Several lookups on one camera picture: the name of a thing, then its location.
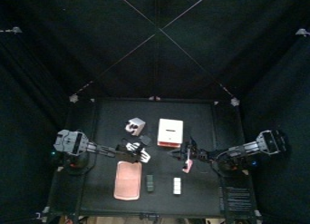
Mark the green sushi roll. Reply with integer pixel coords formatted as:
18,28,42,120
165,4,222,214
145,174,156,192

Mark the white sushi roll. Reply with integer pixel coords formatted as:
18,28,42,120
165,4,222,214
172,177,183,195

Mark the small dark grey square block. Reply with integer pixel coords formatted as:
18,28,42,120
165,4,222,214
137,134,152,146

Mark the pink and white toy piece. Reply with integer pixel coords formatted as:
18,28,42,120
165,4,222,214
181,149,195,174

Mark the white box with red base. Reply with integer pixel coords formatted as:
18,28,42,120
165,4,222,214
156,118,184,149

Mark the grey and white cube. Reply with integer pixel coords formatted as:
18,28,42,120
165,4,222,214
124,117,147,137

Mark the pink rectangular tray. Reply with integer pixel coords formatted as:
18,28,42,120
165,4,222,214
112,161,143,201

